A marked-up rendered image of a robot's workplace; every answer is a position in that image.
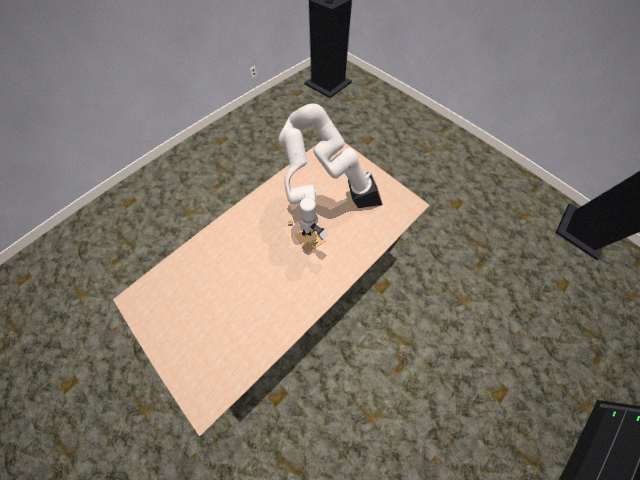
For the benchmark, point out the tan flat mat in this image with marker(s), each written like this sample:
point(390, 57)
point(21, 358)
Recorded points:
point(306, 241)

